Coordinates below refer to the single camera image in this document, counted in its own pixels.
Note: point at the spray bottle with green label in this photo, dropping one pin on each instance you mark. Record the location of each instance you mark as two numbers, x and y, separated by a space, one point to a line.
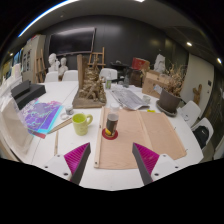
108 83

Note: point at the dark wall screen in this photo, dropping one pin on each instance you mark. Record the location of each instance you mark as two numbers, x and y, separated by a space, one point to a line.
71 41

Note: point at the white chair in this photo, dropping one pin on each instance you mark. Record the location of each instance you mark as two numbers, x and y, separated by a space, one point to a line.
114 74
70 76
205 121
191 111
51 77

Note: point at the printed newspaper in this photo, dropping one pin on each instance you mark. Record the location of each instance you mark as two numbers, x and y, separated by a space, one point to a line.
128 99

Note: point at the white plaster bust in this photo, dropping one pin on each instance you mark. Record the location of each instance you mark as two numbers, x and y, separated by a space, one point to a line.
52 60
63 63

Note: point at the black flat box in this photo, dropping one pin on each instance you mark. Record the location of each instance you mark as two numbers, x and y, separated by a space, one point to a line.
28 93

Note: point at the flat wooden stick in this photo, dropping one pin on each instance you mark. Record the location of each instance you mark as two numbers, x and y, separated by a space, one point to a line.
60 125

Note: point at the wooden easel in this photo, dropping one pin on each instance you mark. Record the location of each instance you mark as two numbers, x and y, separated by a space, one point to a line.
40 66
97 65

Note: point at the small white paint jar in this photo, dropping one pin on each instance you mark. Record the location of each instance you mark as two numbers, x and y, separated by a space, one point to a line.
69 110

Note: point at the long ceiling light strip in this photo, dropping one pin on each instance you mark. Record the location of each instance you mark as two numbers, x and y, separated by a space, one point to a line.
43 15

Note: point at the red box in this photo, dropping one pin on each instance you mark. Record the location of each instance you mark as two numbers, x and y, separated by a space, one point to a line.
138 64

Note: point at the ceiling spot lights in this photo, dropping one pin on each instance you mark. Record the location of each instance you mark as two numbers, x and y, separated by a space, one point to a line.
189 43

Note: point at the clear glass bottle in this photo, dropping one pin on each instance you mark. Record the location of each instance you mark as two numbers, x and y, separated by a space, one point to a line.
126 82

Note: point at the white plaster block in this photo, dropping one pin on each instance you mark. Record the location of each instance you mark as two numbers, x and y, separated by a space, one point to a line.
16 70

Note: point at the dried plant in grey pot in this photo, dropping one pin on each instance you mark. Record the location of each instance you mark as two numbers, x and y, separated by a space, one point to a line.
168 101

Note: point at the thin wooden stick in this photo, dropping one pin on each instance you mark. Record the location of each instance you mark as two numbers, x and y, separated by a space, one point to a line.
56 143

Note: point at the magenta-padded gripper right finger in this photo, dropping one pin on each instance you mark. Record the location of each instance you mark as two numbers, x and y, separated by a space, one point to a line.
146 160

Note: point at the white plaster cast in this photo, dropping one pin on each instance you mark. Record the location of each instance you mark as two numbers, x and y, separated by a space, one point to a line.
160 63

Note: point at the black backpack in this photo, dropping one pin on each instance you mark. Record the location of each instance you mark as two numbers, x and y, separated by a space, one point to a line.
201 136

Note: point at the brown cardboard box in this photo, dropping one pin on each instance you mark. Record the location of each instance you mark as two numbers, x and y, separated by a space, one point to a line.
151 83

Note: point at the small yellow flat object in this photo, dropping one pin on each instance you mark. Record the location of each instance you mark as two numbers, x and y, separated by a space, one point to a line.
151 110

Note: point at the light wooden panel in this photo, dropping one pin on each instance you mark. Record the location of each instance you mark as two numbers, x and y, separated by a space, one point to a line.
126 140
163 133

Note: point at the plastic-wrapped canvas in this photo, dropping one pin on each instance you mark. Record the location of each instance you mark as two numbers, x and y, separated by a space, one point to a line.
13 130

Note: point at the golden relief sculpture on board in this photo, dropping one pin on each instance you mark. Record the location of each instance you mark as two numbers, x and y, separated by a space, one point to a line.
91 90

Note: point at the yellow-green mug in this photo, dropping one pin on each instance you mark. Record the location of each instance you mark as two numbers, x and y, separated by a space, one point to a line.
80 126

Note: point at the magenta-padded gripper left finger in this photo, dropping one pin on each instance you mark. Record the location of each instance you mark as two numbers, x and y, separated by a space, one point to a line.
76 160

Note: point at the clear bottle with dark drink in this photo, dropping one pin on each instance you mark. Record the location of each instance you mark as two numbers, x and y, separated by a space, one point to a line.
112 123

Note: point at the flat round red coaster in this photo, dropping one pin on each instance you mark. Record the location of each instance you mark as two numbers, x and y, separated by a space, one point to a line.
105 135

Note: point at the colourful purple art book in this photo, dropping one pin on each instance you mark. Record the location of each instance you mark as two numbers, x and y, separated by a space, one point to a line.
41 116

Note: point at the wooden figure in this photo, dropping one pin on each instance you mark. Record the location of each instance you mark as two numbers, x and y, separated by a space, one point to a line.
197 95

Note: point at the black side table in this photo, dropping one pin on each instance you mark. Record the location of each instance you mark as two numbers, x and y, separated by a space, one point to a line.
120 68

